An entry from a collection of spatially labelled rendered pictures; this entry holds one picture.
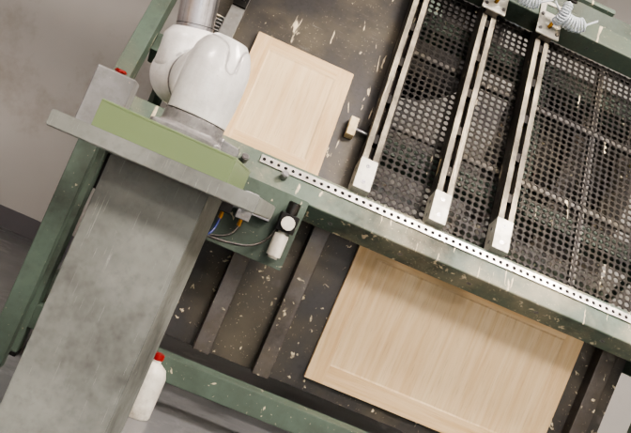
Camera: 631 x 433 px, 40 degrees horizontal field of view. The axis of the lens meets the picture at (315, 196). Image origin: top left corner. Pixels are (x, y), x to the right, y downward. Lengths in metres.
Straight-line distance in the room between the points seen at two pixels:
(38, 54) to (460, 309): 3.52
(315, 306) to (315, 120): 0.65
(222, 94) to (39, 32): 3.81
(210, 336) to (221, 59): 1.21
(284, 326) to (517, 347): 0.85
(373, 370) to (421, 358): 0.18
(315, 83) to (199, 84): 1.06
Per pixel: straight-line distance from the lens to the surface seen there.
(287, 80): 3.09
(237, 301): 3.08
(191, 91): 2.12
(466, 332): 3.21
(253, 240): 2.79
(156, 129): 2.01
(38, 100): 5.78
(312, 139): 2.98
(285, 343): 3.11
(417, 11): 3.47
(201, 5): 2.34
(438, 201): 2.97
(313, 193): 2.83
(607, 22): 4.35
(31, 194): 5.73
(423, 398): 3.21
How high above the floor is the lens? 0.72
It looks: 2 degrees up
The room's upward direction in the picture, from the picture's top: 23 degrees clockwise
